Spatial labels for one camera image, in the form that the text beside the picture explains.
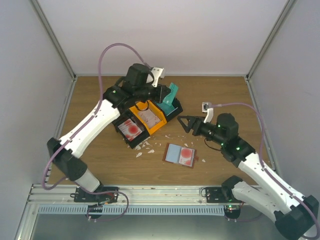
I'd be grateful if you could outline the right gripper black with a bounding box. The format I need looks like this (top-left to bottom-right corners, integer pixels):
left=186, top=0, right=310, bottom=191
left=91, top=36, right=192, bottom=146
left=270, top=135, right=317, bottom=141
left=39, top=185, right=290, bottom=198
left=177, top=115, right=226, bottom=146

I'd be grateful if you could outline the black bin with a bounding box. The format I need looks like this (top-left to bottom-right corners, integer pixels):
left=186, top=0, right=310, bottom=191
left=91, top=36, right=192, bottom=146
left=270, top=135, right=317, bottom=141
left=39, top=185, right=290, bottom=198
left=112, top=110, right=150, bottom=149
left=151, top=97, right=183, bottom=122

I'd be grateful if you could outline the brown leather card holder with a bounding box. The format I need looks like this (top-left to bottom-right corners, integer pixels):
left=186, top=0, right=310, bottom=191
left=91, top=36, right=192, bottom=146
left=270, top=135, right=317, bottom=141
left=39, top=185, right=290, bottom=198
left=162, top=143, right=199, bottom=169

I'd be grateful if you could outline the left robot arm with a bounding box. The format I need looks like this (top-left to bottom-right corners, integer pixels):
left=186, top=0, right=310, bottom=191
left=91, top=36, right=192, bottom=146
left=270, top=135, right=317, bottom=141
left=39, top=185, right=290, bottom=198
left=47, top=63, right=171, bottom=202

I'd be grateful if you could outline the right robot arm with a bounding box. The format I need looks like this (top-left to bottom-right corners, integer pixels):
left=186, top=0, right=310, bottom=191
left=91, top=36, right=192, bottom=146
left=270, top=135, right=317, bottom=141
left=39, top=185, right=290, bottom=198
left=177, top=113, right=320, bottom=240

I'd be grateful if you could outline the green cards stack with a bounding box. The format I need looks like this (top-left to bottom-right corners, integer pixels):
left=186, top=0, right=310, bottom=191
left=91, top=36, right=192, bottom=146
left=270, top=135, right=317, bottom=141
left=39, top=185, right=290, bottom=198
left=157, top=100, right=176, bottom=116

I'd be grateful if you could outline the white pink cards stack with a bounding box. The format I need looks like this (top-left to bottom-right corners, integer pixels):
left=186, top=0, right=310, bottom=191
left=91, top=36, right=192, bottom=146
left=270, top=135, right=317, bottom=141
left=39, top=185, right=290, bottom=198
left=138, top=109, right=161, bottom=129

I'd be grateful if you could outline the red white cards stack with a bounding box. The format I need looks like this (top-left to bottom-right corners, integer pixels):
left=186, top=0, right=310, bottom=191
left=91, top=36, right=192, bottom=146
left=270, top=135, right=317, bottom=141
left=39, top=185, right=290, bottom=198
left=118, top=119, right=143, bottom=142

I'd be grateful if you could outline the orange bin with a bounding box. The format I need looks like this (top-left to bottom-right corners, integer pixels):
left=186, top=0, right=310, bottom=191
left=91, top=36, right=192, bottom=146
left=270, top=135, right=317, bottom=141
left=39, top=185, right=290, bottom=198
left=129, top=100, right=167, bottom=136

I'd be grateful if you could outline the white paper scrap pile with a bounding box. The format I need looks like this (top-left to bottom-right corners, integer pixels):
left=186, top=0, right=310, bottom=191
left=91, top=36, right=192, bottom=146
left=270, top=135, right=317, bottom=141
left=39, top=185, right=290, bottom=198
left=134, top=140, right=151, bottom=151

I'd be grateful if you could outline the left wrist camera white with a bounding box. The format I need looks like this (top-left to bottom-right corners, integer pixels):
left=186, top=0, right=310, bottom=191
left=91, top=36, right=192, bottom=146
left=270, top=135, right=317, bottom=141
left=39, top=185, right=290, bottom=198
left=146, top=67, right=165, bottom=88

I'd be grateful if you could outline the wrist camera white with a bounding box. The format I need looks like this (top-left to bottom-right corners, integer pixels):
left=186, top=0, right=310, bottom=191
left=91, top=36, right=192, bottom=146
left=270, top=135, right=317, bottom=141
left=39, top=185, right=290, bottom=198
left=201, top=102, right=214, bottom=123
left=146, top=67, right=165, bottom=88

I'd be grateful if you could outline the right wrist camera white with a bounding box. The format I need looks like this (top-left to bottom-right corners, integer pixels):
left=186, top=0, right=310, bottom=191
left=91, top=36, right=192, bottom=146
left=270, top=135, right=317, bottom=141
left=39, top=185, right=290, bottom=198
left=201, top=102, right=214, bottom=123

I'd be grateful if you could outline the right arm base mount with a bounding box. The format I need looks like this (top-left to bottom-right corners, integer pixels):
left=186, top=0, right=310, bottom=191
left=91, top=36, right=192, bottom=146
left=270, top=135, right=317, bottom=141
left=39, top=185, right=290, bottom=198
left=199, top=186, right=241, bottom=204

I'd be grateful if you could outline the grey slotted cable duct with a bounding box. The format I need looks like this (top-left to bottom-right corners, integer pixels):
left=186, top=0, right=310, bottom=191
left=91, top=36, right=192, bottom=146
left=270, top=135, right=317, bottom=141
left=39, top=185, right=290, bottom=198
left=38, top=204, right=225, bottom=216

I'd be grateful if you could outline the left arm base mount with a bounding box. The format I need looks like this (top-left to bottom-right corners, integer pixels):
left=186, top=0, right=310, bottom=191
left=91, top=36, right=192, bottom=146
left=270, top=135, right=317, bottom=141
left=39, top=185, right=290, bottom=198
left=70, top=186, right=119, bottom=205

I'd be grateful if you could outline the aluminium rail frame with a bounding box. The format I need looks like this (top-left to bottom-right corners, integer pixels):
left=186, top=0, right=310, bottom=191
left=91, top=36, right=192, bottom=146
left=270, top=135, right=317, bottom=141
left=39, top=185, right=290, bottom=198
left=13, top=184, right=307, bottom=240

